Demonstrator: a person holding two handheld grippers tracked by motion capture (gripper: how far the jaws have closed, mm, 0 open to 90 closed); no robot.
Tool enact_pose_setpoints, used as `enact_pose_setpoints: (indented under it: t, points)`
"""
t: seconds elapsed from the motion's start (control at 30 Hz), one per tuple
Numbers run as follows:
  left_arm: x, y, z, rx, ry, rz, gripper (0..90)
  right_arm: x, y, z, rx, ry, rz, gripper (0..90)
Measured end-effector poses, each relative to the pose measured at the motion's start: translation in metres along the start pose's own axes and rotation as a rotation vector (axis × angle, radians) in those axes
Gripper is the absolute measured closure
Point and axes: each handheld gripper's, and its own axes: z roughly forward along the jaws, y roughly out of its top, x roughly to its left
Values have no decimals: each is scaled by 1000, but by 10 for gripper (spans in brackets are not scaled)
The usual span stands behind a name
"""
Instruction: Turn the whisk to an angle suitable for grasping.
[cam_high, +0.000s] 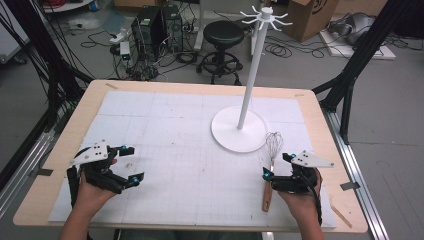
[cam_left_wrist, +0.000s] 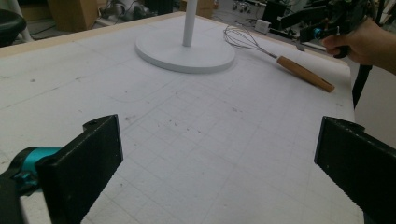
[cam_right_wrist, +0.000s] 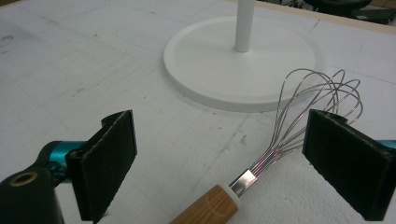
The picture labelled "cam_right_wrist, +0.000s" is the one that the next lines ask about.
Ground wire whisk with wooden handle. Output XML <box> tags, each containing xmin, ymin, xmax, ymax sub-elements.
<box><xmin>168</xmin><ymin>68</ymin><xmax>364</xmax><ymax>224</ymax></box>

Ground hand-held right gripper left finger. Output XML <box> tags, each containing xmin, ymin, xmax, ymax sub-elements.
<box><xmin>36</xmin><ymin>109</ymin><xmax>138</xmax><ymax>224</ymax></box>

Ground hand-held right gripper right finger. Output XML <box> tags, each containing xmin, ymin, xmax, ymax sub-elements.
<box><xmin>302</xmin><ymin>108</ymin><xmax>396</xmax><ymax>222</ymax></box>

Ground white round stand with pole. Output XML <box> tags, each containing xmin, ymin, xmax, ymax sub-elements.
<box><xmin>163</xmin><ymin>0</ymin><xmax>329</xmax><ymax>113</ymax></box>

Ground dark chair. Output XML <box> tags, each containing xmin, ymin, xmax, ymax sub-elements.
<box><xmin>303</xmin><ymin>0</ymin><xmax>396</xmax><ymax>25</ymax></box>

